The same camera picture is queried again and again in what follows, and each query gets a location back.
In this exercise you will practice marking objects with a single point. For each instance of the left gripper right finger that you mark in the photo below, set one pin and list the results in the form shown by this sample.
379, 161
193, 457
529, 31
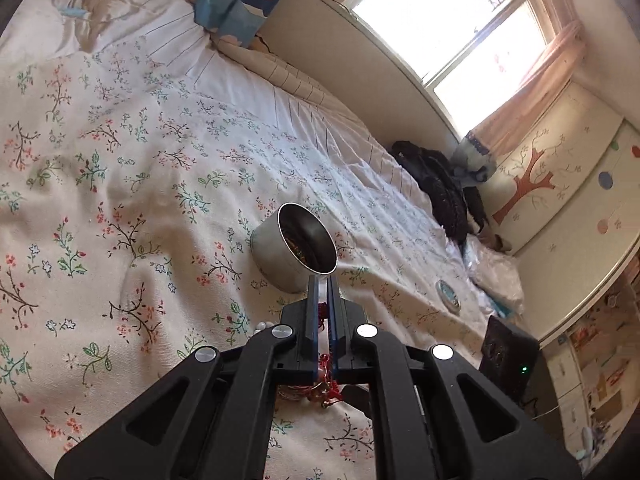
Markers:
434, 416

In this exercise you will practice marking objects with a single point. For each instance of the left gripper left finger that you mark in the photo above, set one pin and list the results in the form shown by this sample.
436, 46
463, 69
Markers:
210, 416

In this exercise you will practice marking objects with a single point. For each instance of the round silver metal tin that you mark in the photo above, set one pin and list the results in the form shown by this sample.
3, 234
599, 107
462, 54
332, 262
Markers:
292, 245

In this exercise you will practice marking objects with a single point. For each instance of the black electronic box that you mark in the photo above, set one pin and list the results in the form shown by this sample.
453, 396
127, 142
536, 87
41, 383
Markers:
509, 355

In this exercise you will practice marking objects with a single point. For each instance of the clear plastic bag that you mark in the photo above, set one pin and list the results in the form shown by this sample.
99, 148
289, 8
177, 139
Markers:
495, 273

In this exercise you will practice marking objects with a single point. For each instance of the cluttered white shelf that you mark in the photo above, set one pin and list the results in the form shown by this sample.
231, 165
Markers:
594, 367

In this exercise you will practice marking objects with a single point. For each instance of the black jacket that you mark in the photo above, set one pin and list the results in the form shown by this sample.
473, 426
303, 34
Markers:
451, 201

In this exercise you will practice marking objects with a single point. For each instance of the floral bed sheet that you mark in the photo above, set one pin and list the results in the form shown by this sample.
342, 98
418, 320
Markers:
98, 303

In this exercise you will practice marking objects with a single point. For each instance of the tree mural wardrobe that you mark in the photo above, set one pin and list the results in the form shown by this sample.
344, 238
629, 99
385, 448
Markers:
567, 200

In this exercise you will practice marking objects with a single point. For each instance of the beige striped blanket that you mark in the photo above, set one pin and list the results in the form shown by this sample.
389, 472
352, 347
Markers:
286, 77

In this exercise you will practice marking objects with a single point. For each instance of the pink curtain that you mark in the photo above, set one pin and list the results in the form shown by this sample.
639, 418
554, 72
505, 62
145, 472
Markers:
476, 158

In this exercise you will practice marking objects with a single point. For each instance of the window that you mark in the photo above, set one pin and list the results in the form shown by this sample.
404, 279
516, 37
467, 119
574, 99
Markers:
470, 56

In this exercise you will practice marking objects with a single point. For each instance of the white striped duvet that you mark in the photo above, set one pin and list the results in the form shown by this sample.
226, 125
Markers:
129, 99

